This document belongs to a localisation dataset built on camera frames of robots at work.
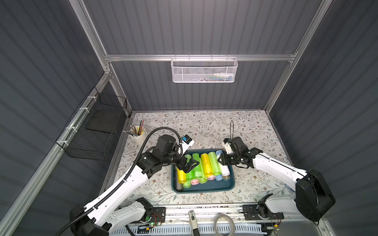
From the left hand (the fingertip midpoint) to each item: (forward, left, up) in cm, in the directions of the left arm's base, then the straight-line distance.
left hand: (193, 159), depth 69 cm
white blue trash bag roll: (-2, -15, -19) cm, 24 cm away
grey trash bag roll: (-7, +8, -20) cm, 22 cm away
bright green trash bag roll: (-3, +2, -14) cm, 15 cm away
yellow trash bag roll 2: (+4, -8, -14) cm, 17 cm away
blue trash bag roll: (-2, -19, -19) cm, 27 cm away
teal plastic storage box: (-6, -11, -22) cm, 25 cm away
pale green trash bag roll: (-3, -5, -20) cm, 21 cm away
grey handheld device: (-24, 0, -18) cm, 30 cm away
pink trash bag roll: (-4, -1, -19) cm, 19 cm away
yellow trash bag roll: (-3, +6, -15) cm, 16 cm away
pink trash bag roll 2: (-2, -10, -19) cm, 21 cm away
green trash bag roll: (-6, +3, -19) cm, 20 cm away
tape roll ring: (-25, -18, -19) cm, 36 cm away
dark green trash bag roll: (-1, -2, -13) cm, 13 cm away
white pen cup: (+25, +36, -15) cm, 46 cm away
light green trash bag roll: (+4, -12, -14) cm, 19 cm away
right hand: (+7, -17, -15) cm, 24 cm away
